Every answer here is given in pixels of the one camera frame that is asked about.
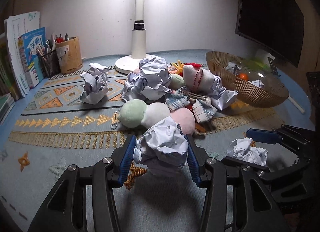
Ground patterned blue woven mat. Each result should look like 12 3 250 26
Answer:
0 49 316 232

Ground white paper book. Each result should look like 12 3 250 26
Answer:
5 11 40 97

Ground black mesh pen cup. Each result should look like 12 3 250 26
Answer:
38 50 61 78

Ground blue workbook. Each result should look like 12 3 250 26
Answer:
18 27 46 88

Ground amber ribbed glass bowl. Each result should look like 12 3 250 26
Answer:
206 51 289 108

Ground white chicken plush toy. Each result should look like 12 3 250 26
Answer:
183 64 215 93

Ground bamboo pen holder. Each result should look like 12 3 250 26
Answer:
56 37 83 74

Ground plaid fabric bow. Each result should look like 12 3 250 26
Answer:
165 90 217 123

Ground white desk lamp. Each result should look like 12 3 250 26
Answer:
115 0 155 74

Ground paper ball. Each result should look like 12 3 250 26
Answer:
80 62 109 105
133 117 189 172

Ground small dango plush behind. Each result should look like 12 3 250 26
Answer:
169 74 185 90

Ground three-ball dango plush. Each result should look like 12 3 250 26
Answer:
117 99 196 134

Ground upright green books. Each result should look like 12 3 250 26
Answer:
1 33 21 101

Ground orange ball in bowl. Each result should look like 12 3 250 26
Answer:
238 73 249 81

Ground large crumpled paper centre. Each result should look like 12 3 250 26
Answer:
121 56 172 101

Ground stack of green books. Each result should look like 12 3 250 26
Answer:
0 93 15 125

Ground black monitor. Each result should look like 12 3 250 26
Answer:
235 0 304 67

